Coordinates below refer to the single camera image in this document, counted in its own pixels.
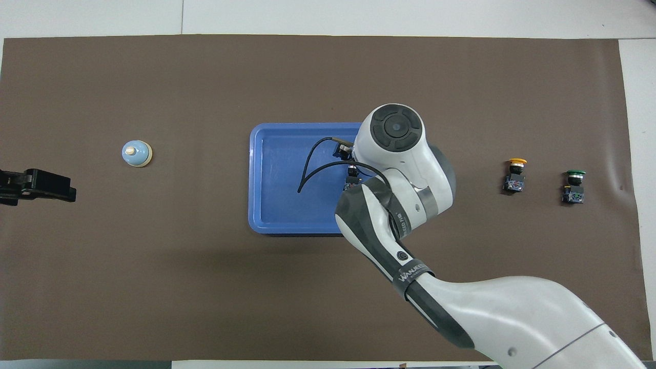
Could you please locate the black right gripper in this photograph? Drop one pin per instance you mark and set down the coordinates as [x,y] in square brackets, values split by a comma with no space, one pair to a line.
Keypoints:
[342,149]

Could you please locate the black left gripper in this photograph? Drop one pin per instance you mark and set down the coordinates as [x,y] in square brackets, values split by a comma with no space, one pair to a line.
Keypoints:
[48,185]

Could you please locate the red push button switch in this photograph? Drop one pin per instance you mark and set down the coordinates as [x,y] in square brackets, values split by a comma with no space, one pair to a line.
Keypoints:
[353,180]

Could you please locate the yellow push button switch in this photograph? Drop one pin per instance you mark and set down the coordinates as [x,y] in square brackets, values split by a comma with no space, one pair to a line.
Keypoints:
[514,179]

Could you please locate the green push button switch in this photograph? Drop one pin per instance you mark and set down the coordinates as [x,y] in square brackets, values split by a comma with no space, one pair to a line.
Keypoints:
[574,192]

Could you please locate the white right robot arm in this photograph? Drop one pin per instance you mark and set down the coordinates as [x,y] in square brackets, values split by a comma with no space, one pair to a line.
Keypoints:
[512,318]

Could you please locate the blue plastic tray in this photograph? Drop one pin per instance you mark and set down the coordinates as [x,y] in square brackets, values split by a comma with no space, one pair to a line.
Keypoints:
[277,205]

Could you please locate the light blue call bell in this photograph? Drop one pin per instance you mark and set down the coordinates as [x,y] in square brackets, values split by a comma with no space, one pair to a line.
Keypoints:
[136,155]

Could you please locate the brown table mat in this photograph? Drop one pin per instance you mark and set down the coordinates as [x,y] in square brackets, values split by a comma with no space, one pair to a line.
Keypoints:
[205,292]

